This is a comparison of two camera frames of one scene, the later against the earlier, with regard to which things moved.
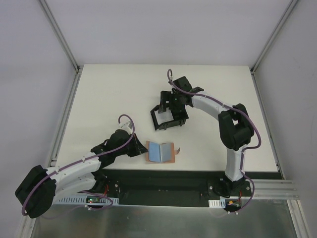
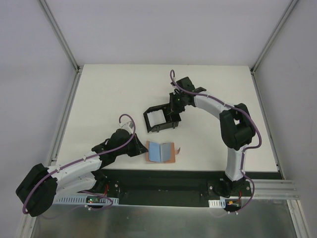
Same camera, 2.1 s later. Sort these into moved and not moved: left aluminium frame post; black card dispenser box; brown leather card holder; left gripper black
Moved: black card dispenser box
Not moved: left gripper black; left aluminium frame post; brown leather card holder
